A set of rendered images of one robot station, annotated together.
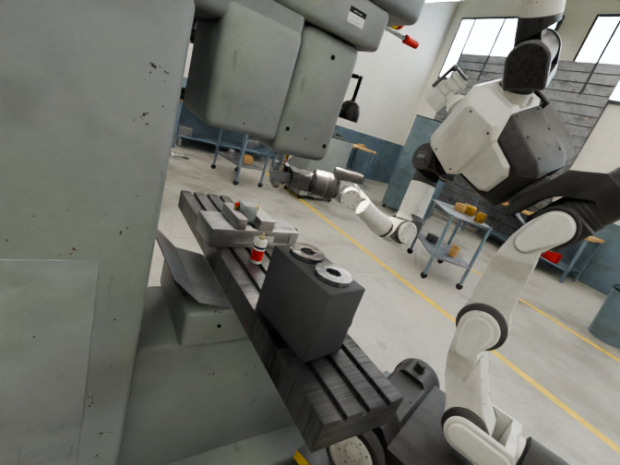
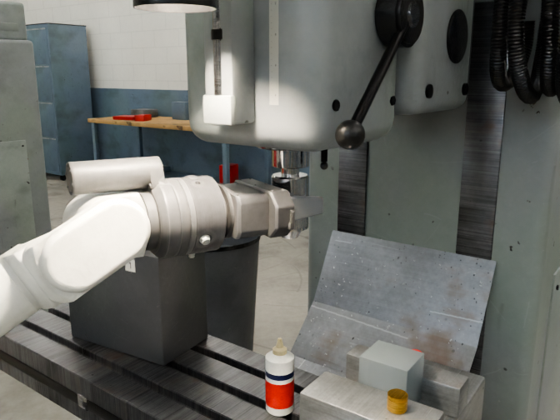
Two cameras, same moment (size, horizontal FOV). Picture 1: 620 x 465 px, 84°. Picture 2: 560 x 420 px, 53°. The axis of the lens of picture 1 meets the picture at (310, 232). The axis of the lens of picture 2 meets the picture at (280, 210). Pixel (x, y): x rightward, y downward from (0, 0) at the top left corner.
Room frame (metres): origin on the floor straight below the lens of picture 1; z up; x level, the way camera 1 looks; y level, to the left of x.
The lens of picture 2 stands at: (1.72, -0.04, 1.39)
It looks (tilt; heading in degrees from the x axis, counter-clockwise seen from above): 14 degrees down; 165
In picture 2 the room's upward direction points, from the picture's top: straight up
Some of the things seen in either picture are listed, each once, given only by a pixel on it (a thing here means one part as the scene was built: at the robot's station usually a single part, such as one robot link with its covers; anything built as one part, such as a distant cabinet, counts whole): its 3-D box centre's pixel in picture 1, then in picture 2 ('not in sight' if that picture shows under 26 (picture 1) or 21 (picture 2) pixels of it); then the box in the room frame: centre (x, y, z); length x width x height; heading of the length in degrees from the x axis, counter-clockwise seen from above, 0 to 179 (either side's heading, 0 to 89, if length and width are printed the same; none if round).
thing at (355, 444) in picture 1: (353, 451); not in sight; (0.83, -0.36, 0.50); 0.20 x 0.05 x 0.20; 56
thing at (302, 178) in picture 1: (306, 182); (224, 212); (1.08, 0.06, 1.23); 0.13 x 0.12 x 0.10; 16
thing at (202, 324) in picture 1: (244, 292); not in sight; (1.05, 0.15, 0.79); 0.50 x 0.35 x 0.12; 128
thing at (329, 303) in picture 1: (307, 295); (136, 285); (0.75, -0.05, 1.03); 0.22 x 0.12 x 0.20; 45
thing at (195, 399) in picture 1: (228, 368); not in sight; (1.07, 0.13, 0.43); 0.81 x 0.32 x 0.60; 128
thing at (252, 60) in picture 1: (237, 73); (372, 17); (0.93, 0.31, 1.47); 0.24 x 0.19 x 0.26; 38
